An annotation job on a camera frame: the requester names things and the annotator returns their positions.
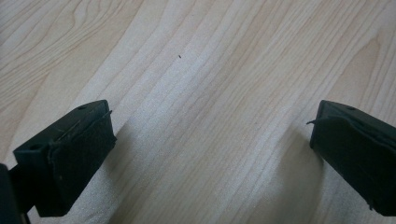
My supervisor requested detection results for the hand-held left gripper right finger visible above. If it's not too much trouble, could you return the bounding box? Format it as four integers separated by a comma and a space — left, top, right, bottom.
306, 99, 396, 217

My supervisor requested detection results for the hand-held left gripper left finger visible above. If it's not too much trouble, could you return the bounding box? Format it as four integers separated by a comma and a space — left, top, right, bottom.
12, 99, 118, 217

